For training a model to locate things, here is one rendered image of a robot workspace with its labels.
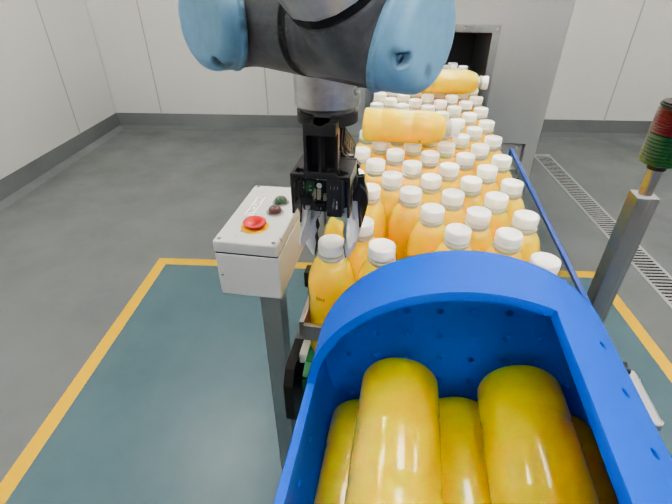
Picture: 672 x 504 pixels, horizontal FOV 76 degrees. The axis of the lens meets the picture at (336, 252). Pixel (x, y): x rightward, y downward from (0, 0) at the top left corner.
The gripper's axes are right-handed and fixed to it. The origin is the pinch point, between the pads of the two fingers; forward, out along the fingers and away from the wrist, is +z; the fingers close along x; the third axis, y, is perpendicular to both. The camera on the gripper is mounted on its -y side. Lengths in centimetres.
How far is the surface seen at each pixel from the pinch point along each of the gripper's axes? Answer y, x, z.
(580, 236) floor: -208, 125, 109
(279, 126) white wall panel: -386, -126, 105
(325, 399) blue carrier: 22.8, 3.5, 4.8
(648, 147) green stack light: -25, 49, -9
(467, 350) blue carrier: 19.8, 17.3, -2.0
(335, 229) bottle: -10.2, -1.2, 3.4
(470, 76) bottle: -90, 26, -7
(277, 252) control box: 1.4, -7.8, 1.3
